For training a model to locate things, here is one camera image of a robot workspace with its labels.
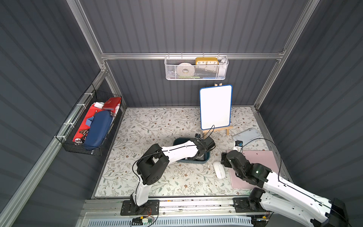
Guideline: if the white slim mouse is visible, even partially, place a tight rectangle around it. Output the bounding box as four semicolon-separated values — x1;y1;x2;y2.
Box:
213;161;226;179

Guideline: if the teal storage box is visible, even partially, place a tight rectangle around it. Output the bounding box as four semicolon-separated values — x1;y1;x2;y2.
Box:
173;138;210;164

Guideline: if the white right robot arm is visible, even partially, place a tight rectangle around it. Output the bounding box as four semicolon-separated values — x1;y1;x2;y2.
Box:
222;150;350;227

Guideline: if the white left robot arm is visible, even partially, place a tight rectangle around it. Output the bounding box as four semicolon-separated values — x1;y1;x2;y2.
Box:
130;137;216;207

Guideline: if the pale blue plastic lid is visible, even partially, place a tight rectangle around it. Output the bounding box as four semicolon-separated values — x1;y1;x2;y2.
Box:
233;128;262;147

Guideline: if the pink clipboard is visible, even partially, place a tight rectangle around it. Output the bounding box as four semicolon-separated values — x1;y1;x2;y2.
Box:
229;150;278;190

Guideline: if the blue framed whiteboard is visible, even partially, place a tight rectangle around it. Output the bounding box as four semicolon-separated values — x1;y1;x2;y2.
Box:
199;84;233;131

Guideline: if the floral patterned table mat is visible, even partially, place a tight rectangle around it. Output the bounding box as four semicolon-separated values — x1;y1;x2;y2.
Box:
95;107;259;198

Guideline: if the white tape roll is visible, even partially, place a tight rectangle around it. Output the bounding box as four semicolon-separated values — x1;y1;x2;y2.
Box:
176;62;195;77

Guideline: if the red package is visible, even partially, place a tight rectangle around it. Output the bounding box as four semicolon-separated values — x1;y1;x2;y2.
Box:
72;97;122;145

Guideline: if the navy blue pouch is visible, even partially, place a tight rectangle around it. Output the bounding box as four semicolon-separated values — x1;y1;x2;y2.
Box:
84;110;113;150

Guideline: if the white wire mesh basket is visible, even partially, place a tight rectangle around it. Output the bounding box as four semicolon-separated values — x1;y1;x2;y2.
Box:
164;55;229;80

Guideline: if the black wire wall basket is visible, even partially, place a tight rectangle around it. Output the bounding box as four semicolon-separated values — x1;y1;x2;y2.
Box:
55;85;123;156

